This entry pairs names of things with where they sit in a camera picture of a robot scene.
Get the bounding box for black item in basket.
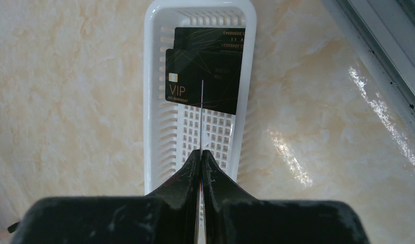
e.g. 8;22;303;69
165;49;242;115

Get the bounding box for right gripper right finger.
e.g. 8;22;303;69
201;150;369;243

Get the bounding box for white perforated plastic basket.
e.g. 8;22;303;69
143;1;257;194

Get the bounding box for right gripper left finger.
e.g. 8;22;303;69
12;149;201;243

